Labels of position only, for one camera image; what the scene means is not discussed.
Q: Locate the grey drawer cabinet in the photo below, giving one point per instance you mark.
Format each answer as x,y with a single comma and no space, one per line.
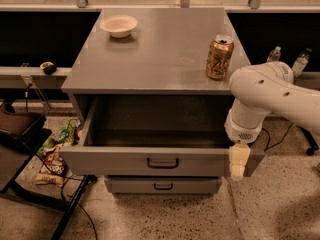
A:
165,55

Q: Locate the black tray cart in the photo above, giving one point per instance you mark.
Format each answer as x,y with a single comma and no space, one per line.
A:
22,135

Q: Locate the clear plastic water bottle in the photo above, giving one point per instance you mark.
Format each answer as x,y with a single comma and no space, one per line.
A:
275,54

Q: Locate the black chair base leg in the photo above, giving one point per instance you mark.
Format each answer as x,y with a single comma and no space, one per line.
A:
313,146

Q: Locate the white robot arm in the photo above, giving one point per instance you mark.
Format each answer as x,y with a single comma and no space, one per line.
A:
258,91

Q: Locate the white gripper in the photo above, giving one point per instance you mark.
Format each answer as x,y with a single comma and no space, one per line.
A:
242,133

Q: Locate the white paper bowl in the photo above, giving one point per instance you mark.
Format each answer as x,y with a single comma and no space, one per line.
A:
119,26

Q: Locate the grey drawer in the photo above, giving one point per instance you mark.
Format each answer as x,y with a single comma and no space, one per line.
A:
153,136
163,185

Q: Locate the grey top drawer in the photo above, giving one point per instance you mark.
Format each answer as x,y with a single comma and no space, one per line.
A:
153,136

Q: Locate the gold soda can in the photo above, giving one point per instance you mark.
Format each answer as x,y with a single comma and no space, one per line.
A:
219,56

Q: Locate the chips snack bag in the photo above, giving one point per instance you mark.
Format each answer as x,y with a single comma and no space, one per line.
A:
53,170

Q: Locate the small black round device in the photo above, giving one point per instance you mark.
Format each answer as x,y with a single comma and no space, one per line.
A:
48,68

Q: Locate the green snack bag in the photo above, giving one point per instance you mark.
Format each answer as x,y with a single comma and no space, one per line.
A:
67,136

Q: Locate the grey bottom drawer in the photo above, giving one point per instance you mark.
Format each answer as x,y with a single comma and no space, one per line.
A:
163,185

